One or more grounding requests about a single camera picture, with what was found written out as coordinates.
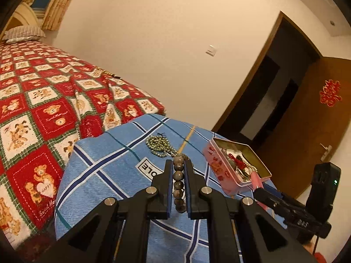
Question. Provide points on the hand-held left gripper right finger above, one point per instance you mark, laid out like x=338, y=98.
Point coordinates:
x=192, y=197

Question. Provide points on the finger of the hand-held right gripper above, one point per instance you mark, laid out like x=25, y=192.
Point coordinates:
x=288, y=201
x=270, y=201

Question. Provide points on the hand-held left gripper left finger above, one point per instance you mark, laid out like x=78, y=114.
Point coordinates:
x=164, y=197

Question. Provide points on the pink tin box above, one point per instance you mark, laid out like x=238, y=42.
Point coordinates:
x=216, y=164

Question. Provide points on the red tassel charm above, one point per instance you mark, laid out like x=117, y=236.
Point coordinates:
x=238, y=161

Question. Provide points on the brown wooden door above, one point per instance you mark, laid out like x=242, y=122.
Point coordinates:
x=301, y=131

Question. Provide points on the blue plaid cloth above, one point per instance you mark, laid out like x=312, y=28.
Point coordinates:
x=109, y=175

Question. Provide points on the red paper door decoration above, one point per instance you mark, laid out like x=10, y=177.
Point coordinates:
x=330, y=93

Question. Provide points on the red checkered bear blanket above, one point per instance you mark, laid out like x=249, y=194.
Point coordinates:
x=49, y=101

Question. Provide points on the grey striped pillow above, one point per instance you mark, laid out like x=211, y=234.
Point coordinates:
x=24, y=34

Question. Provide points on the beige patterned curtain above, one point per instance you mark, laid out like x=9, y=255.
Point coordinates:
x=61, y=5

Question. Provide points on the cream wooden headboard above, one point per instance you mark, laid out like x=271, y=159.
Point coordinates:
x=23, y=16

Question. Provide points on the white light switch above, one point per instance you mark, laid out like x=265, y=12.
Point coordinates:
x=211, y=50

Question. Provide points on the dark wooden door frame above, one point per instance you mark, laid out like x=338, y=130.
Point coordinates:
x=274, y=38

